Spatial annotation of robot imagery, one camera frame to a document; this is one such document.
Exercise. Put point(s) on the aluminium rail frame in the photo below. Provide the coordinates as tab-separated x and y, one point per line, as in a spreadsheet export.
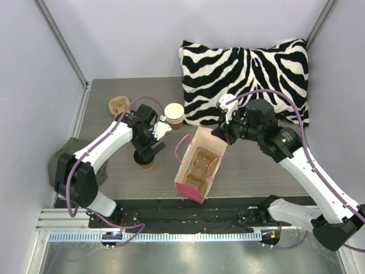
58	219

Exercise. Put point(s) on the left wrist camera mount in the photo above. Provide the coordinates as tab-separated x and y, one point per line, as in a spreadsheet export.
161	127

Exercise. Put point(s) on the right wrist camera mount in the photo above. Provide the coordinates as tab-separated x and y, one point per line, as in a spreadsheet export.
227	104

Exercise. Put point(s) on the olive green cloth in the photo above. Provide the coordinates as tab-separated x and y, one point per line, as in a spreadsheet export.
71	146

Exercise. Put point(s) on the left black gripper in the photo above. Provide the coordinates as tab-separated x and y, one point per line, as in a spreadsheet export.
151	149

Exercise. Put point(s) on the stack of paper cups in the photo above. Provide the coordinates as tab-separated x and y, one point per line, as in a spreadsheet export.
174	114

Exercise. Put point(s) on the white slotted cable duct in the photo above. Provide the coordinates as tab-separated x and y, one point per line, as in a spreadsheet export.
109	236

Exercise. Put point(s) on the brown pulp cup carrier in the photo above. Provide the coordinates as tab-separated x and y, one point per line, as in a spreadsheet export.
118	105

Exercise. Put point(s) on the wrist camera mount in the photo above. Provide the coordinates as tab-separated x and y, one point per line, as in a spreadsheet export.
161	127
227	104

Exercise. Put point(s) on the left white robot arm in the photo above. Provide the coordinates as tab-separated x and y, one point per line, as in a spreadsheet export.
75	177

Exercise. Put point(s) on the zebra print pillow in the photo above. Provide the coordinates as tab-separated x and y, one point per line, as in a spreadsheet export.
210	73

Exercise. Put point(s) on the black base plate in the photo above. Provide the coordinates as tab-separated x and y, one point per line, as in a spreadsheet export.
181	215

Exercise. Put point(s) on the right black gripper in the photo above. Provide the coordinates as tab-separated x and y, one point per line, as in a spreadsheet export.
221	132

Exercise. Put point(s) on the single brown paper cup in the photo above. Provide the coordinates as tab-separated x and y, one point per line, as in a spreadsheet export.
149	165

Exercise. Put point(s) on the pink paper gift bag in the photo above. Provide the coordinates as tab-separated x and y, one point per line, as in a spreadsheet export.
184	152

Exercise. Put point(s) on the black plastic cup lid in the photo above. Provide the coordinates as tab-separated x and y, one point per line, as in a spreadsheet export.
142	159

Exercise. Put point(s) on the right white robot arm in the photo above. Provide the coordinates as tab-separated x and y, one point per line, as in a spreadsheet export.
334	220

